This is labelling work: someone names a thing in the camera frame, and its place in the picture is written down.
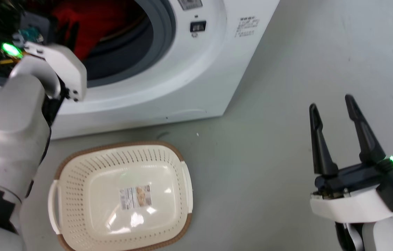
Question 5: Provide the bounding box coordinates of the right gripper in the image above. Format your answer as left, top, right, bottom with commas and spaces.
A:
309, 94, 393, 224

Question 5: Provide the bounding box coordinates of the printed text label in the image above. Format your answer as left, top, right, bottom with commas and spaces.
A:
234, 15, 261, 38

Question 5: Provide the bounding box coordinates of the black door latch socket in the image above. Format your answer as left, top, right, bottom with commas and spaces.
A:
190, 21, 207, 34

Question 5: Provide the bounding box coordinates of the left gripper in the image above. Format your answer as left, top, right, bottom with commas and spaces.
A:
0, 11, 88, 103

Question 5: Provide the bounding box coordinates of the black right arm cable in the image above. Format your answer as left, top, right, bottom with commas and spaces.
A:
334, 222, 358, 251

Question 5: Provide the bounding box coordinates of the grey rating sticker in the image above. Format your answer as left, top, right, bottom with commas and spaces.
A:
177, 0, 203, 10

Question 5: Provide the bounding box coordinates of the grey rubber door seal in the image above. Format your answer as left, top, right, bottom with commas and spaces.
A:
0, 0, 177, 88

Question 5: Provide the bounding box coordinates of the cream perforated laundry basket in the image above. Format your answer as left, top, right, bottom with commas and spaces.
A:
47, 140, 194, 251

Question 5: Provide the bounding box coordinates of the basket product sticker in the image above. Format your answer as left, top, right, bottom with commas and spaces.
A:
119, 184, 153, 211

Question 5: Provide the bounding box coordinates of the white front-load washing machine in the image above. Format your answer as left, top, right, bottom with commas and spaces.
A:
0, 0, 281, 140

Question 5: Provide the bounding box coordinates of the red garment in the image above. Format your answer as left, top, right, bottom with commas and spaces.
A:
52, 0, 148, 62

